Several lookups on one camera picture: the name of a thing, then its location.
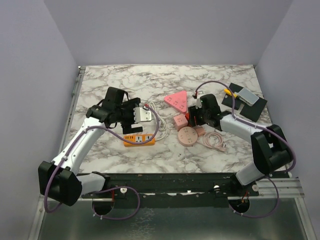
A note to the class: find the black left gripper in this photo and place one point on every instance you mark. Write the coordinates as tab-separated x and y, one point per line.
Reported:
127	127

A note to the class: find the pink cube socket adapter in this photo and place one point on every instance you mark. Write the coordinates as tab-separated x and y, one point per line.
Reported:
180	121

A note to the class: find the aluminium frame rail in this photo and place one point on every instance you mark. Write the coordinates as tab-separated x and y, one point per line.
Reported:
156	155

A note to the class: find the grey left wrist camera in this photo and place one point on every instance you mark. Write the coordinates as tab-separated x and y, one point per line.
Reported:
142	115

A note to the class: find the black flat box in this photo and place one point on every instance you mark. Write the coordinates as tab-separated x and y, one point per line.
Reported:
254	112

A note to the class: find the pink triangular power strip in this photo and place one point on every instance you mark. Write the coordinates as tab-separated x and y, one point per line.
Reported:
178	101

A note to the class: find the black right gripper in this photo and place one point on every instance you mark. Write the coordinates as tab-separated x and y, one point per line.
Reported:
193	112

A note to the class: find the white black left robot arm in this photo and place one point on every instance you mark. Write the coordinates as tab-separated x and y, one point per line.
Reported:
59	179

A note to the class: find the orange power strip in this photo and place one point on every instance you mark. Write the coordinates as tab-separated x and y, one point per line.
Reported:
138	138

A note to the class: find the round pink power strip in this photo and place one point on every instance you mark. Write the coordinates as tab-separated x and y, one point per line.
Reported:
187	136

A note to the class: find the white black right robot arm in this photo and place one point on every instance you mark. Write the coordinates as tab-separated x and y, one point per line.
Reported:
269	148

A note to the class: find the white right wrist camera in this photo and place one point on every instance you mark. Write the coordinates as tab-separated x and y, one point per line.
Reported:
198	104

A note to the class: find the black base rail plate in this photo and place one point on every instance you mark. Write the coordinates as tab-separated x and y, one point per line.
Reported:
170	190

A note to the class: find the white grey network switch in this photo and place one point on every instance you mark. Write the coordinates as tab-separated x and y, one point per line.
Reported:
247	96

